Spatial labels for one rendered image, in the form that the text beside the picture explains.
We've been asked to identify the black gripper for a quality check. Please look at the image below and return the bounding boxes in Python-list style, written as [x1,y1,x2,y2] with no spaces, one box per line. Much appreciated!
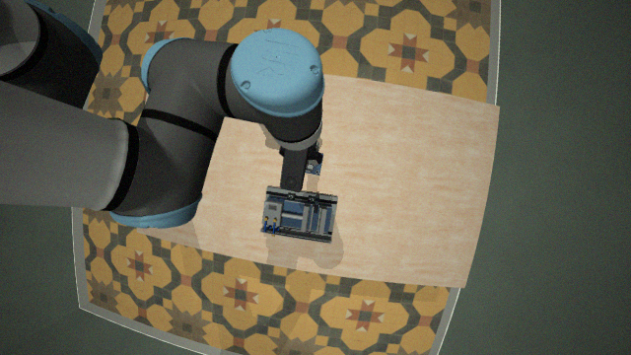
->
[279,141,322,166]

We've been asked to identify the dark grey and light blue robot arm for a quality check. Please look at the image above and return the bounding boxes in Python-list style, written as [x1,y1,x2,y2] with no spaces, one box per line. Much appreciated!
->
[0,0,324,229]

